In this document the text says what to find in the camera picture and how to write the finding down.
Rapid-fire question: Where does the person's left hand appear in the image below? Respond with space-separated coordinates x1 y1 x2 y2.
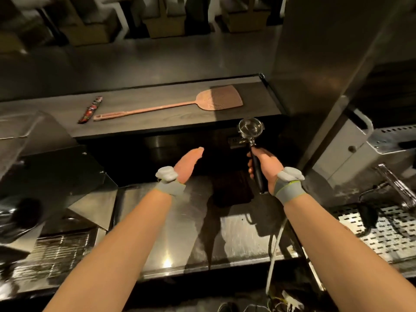
155 147 205 196

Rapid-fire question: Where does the brown wooden stool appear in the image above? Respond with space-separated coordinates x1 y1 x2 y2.
141 0 187 39
221 0 272 33
54 0 119 47

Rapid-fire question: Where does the stainless steel column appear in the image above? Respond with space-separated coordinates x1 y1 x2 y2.
271 0 400 172

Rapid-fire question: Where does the steel portafilter with black handle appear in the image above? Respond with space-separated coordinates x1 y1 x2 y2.
238 118 270 194

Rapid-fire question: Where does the white cable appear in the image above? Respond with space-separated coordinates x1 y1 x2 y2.
265 219 288 297

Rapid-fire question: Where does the pink plastic fly swatter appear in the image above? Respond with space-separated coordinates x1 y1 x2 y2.
93 85 244 122

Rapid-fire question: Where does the red patterned narrow packet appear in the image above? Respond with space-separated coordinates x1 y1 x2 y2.
78 96 103 124

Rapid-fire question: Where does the perforated steel drip tray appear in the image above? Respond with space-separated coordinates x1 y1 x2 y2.
331 205 416 264

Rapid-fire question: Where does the white power strip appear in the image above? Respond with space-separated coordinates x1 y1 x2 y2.
281 290 305 310

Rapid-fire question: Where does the person's right forearm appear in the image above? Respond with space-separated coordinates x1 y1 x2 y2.
283 192 416 312

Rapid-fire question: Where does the silver espresso machine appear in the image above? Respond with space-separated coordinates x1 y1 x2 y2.
307 107 416 270

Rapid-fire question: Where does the person's left forearm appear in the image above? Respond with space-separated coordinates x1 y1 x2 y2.
42 188 173 312

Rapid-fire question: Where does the steel slotted grinder tray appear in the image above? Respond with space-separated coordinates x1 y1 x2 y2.
13 229 99 284

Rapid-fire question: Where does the person's right hand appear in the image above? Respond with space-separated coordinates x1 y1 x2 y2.
247 147 306 206

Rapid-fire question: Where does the steel steam wand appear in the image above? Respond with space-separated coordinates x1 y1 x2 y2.
358 164 416 229

